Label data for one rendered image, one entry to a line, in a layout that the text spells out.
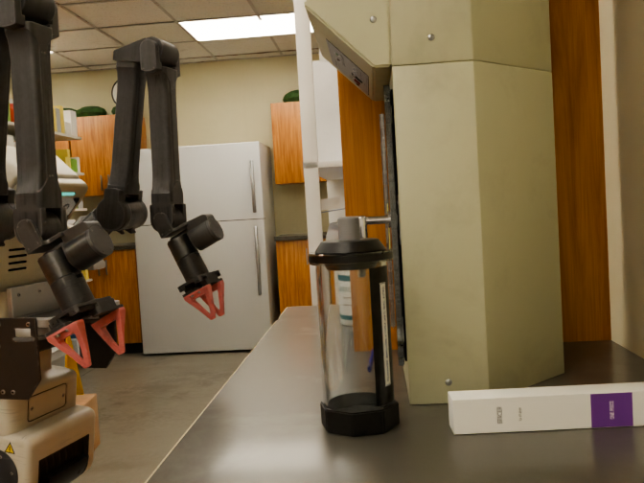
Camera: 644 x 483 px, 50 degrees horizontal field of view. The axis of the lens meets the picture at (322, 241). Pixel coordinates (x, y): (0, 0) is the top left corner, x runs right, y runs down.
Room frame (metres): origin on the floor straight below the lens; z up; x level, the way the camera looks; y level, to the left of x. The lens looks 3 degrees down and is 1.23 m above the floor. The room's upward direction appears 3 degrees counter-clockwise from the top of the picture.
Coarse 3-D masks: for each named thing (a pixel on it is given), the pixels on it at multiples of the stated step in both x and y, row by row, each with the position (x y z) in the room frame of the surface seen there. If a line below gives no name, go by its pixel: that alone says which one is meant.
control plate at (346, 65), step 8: (328, 40) 1.06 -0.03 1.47; (336, 48) 1.06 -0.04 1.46; (336, 56) 1.13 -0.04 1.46; (344, 56) 1.06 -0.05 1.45; (336, 64) 1.22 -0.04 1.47; (344, 64) 1.14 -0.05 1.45; (352, 64) 1.08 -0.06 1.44; (344, 72) 1.22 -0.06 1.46; (352, 72) 1.15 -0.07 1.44; (360, 72) 1.08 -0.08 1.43; (352, 80) 1.25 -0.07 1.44; (368, 80) 1.10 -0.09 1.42; (360, 88) 1.24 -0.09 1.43; (368, 88) 1.17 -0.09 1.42
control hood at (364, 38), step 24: (312, 0) 0.96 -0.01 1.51; (336, 0) 0.96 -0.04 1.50; (360, 0) 0.96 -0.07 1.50; (384, 0) 0.96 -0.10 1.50; (312, 24) 1.04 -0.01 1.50; (336, 24) 0.96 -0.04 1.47; (360, 24) 0.96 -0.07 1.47; (384, 24) 0.96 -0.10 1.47; (360, 48) 0.96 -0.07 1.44; (384, 48) 0.96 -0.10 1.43; (384, 72) 1.00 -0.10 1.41
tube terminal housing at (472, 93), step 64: (448, 0) 0.95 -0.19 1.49; (512, 0) 1.01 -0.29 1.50; (448, 64) 0.95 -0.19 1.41; (512, 64) 1.01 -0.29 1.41; (448, 128) 0.95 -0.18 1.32; (512, 128) 1.00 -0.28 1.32; (448, 192) 0.95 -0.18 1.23; (512, 192) 1.00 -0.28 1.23; (448, 256) 0.95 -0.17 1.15; (512, 256) 0.99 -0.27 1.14; (448, 320) 0.95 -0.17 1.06; (512, 320) 0.99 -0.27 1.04; (448, 384) 0.95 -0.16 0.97; (512, 384) 0.98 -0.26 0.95
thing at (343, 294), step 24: (312, 264) 0.86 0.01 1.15; (336, 264) 0.83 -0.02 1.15; (360, 264) 0.84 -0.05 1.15; (384, 264) 0.87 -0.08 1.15; (336, 288) 0.84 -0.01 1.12; (360, 288) 0.84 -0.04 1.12; (336, 312) 0.85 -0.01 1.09; (360, 312) 0.84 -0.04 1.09; (336, 336) 0.85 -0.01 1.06; (360, 336) 0.84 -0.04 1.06; (336, 360) 0.85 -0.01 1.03; (360, 360) 0.84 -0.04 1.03; (336, 384) 0.85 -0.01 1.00; (360, 384) 0.84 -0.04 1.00; (336, 408) 0.85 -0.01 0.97; (360, 408) 0.84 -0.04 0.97
